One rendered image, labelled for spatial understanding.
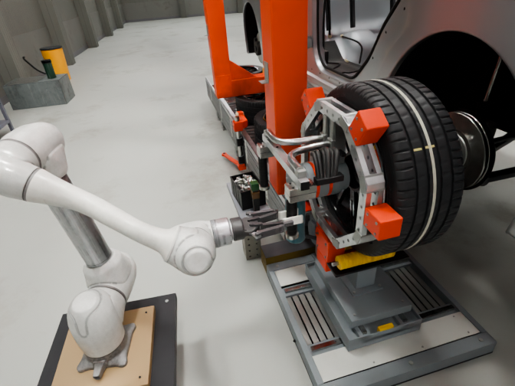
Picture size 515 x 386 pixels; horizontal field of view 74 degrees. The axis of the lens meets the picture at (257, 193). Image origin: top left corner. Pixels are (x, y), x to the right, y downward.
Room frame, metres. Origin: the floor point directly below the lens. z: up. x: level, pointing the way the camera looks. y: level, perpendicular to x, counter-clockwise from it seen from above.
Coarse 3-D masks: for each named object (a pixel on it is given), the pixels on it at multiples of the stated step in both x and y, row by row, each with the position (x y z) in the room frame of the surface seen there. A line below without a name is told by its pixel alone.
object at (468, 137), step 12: (456, 120) 1.28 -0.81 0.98; (468, 120) 1.22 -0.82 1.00; (468, 132) 1.21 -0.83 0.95; (480, 132) 1.16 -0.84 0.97; (468, 144) 1.19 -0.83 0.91; (480, 144) 1.15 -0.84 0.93; (468, 156) 1.18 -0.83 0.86; (480, 156) 1.13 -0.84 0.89; (468, 168) 1.17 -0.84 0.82; (480, 168) 1.12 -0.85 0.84; (468, 180) 1.15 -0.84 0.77; (480, 180) 1.13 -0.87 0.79
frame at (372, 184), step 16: (320, 112) 1.24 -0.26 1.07; (336, 112) 1.09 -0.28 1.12; (352, 112) 1.07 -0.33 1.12; (304, 128) 1.35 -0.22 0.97; (304, 144) 1.36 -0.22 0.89; (352, 144) 0.97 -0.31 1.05; (368, 144) 0.97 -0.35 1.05; (304, 160) 1.36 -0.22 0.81; (368, 160) 0.95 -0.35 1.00; (368, 176) 0.89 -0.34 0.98; (368, 192) 0.87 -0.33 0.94; (320, 208) 1.24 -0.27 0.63; (320, 224) 1.17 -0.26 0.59; (336, 224) 1.13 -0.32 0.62; (336, 240) 1.02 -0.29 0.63; (352, 240) 0.92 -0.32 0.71; (368, 240) 0.88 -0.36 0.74
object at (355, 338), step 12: (312, 264) 1.39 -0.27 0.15; (312, 276) 1.29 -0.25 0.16; (324, 288) 1.22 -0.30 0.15; (324, 300) 1.14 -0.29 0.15; (336, 312) 1.06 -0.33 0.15; (408, 312) 1.03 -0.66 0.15; (336, 324) 1.01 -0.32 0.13; (348, 324) 1.00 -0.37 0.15; (372, 324) 0.99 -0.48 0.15; (384, 324) 0.98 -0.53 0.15; (396, 324) 0.98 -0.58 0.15; (408, 324) 0.96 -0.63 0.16; (420, 324) 0.98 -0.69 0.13; (348, 336) 0.93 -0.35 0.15; (360, 336) 0.92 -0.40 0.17; (372, 336) 0.92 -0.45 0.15; (384, 336) 0.94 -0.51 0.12; (396, 336) 0.95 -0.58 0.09; (348, 348) 0.90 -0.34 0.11
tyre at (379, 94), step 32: (352, 96) 1.16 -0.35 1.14; (384, 96) 1.08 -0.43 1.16; (416, 96) 1.07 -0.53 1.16; (320, 128) 1.39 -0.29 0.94; (416, 128) 0.96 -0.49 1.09; (448, 128) 0.97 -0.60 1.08; (384, 160) 0.94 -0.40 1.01; (416, 160) 0.89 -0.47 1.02; (448, 160) 0.91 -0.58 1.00; (416, 192) 0.86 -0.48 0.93; (448, 192) 0.87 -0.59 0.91; (416, 224) 0.85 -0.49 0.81; (448, 224) 0.88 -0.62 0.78
